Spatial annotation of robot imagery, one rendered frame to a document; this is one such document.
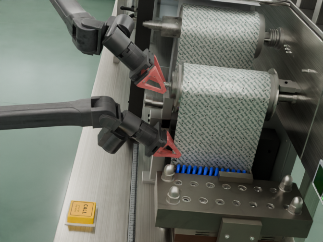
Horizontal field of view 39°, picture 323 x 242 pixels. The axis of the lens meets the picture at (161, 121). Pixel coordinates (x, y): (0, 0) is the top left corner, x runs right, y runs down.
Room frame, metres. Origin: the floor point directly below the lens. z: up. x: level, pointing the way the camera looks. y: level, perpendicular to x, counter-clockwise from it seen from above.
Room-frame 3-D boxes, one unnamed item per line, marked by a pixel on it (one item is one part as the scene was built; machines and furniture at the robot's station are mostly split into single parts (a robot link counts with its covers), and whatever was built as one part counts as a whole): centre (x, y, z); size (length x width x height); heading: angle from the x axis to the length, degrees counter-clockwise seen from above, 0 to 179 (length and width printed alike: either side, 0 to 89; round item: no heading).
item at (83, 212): (0.97, 0.18, 0.91); 0.07 x 0.07 x 0.02; 5
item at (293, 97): (1.17, -0.33, 1.25); 0.07 x 0.04 x 0.04; 95
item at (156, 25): (1.39, 0.07, 1.33); 0.06 x 0.03 x 0.03; 95
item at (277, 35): (1.42, -0.30, 1.33); 0.07 x 0.07 x 0.07; 5
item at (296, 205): (0.95, -0.38, 1.05); 0.04 x 0.04 x 0.04
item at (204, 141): (1.10, -0.16, 1.10); 0.23 x 0.01 x 0.18; 95
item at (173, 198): (0.92, -0.06, 1.05); 0.04 x 0.04 x 0.04
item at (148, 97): (1.17, 0.05, 1.18); 0.04 x 0.02 x 0.04; 5
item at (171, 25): (1.39, 0.01, 1.33); 0.06 x 0.06 x 0.06; 5
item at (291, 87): (1.17, -0.33, 1.28); 0.06 x 0.05 x 0.02; 95
